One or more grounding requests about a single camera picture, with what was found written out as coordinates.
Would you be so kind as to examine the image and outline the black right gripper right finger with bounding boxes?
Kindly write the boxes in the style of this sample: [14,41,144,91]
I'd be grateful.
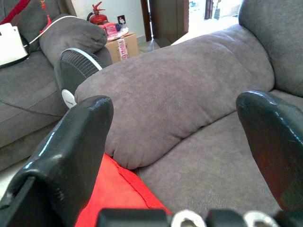
[236,90,303,213]

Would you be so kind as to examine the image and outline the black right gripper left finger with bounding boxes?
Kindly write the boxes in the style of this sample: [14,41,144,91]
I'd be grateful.
[0,96,115,227]

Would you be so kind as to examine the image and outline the red pillow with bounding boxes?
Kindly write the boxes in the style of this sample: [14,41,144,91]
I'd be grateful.
[75,153,173,227]

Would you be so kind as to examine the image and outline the grey long sofa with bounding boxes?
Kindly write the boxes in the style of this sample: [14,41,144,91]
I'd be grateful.
[0,0,113,171]

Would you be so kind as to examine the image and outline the grey two seat sofa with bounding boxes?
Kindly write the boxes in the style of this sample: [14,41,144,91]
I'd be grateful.
[74,0,303,216]

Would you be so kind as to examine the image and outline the black white standing fan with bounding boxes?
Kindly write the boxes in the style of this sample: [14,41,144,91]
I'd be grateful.
[53,48,104,110]

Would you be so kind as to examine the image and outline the white handbag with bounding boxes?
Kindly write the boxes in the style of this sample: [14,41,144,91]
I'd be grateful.
[0,23,31,67]

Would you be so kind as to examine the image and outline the brown cardboard box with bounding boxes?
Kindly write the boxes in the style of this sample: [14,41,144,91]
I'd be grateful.
[105,32,140,64]

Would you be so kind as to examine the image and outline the pink red packages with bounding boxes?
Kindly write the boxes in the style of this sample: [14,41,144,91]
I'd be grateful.
[98,22,130,40]

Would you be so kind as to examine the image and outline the red fire extinguisher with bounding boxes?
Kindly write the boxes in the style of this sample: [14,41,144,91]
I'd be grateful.
[86,1,109,26]

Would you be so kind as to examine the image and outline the dark brown wooden door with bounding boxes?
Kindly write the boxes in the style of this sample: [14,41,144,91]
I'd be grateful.
[141,0,190,48]

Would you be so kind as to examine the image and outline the red strap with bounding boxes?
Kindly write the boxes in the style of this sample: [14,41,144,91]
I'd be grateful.
[0,0,32,26]

